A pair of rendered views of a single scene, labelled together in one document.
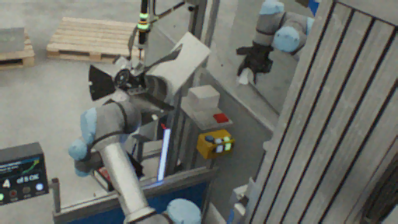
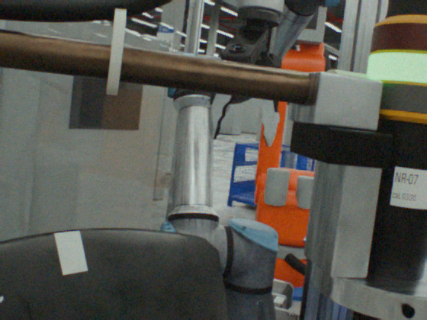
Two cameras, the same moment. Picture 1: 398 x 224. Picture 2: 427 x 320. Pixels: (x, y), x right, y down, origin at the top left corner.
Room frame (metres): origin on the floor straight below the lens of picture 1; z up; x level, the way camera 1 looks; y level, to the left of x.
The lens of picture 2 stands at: (1.89, 0.15, 1.53)
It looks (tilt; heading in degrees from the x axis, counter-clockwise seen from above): 4 degrees down; 227
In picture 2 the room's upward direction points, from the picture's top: 7 degrees clockwise
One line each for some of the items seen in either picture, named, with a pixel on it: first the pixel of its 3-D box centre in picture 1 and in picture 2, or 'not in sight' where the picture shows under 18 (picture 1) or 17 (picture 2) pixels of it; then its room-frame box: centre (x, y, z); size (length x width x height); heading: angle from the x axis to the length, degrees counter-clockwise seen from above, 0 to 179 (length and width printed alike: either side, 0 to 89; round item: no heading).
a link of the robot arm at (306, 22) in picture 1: (296, 26); not in sight; (1.27, -0.51, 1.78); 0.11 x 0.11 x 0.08; 63
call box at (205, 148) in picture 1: (214, 145); not in sight; (1.49, -0.39, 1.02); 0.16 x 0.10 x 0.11; 118
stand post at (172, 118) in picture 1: (167, 148); not in sight; (1.95, -0.20, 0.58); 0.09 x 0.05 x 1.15; 28
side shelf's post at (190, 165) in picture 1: (191, 160); not in sight; (2.03, -0.40, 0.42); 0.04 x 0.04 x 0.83; 28
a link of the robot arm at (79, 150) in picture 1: (82, 147); not in sight; (1.20, 0.24, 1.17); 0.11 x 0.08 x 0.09; 155
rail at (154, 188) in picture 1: (142, 191); not in sight; (1.31, -0.04, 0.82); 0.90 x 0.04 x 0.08; 118
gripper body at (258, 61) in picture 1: (259, 57); (255, 52); (1.32, -0.43, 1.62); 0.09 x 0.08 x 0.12; 28
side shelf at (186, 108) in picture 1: (202, 112); not in sight; (2.03, -0.40, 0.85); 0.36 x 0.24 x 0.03; 28
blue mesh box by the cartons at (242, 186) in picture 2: not in sight; (273, 176); (-3.86, -4.98, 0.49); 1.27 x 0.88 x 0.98; 18
